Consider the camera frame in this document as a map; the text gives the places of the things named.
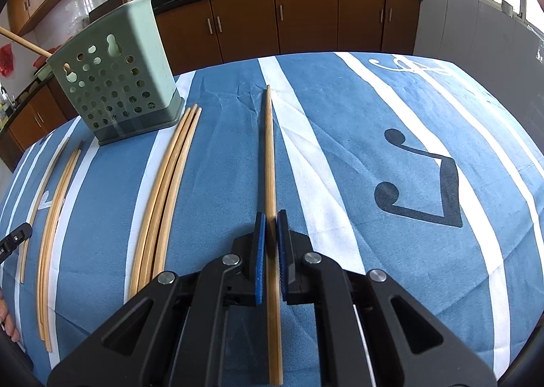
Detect green perforated utensil holder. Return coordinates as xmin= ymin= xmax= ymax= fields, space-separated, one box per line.
xmin=47 ymin=0 xmax=185 ymax=145

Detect red plastic bag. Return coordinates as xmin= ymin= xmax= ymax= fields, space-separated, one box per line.
xmin=0 ymin=44 xmax=14 ymax=78

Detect white cup on sill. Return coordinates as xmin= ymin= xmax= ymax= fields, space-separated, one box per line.
xmin=501 ymin=0 xmax=514 ymax=18

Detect person's left hand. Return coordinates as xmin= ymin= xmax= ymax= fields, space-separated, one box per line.
xmin=0 ymin=292 xmax=20 ymax=343

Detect blue striped tablecloth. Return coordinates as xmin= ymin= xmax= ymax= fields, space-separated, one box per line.
xmin=1 ymin=53 xmax=543 ymax=381

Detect brown lower cabinets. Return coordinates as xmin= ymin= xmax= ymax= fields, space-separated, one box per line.
xmin=0 ymin=0 xmax=423 ymax=171

